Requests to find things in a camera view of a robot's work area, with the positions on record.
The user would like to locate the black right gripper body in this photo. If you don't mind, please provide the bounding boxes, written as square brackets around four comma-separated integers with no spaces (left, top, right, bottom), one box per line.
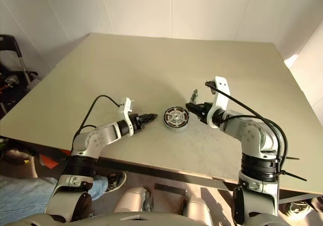
[198,101,212,124]

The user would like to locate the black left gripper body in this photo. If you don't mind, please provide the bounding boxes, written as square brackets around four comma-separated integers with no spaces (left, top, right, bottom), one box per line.
[131,114,145,135]

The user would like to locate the small metal bracket part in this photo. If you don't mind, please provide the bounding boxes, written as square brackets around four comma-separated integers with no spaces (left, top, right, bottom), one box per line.
[189,89,200,103]

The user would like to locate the black rotor ring silver spokes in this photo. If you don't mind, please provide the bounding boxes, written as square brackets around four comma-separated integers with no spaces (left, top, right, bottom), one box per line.
[164,106,189,128]

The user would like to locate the grey round tape roll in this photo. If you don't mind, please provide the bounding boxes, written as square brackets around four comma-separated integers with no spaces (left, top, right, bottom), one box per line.
[163,106,189,133]

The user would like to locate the dark sneaker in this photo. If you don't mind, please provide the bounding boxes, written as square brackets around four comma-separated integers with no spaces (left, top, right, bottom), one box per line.
[104,171,127,193]

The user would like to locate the black flat strip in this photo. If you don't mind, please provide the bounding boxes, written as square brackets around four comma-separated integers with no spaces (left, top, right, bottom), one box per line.
[153,183,188,194]

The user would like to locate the beige rounded shell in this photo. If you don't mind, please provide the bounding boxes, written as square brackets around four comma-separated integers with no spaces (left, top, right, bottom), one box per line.
[113,185,153,214]
[183,195,213,226]

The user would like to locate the orange object under table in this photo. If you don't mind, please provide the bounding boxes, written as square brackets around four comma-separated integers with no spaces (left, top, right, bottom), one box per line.
[39,154,59,169]

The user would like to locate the grey robot torso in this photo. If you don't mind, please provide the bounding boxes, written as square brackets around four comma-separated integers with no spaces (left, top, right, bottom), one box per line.
[24,210,292,226]

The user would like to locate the person's blue jeans leg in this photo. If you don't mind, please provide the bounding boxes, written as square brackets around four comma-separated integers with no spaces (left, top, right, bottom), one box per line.
[0,175,109,226]

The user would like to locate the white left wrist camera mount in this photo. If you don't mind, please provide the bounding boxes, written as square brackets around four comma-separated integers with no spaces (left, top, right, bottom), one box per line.
[118,97,135,137]

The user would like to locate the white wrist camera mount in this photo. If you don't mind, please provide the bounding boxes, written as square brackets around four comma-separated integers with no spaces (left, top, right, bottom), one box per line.
[206,76,232,130]
[118,97,135,137]

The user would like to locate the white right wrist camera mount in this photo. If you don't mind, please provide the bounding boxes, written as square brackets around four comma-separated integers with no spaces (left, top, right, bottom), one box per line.
[206,76,232,130]

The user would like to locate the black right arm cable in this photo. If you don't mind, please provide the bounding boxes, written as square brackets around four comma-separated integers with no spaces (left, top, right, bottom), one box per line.
[204,79,290,176]

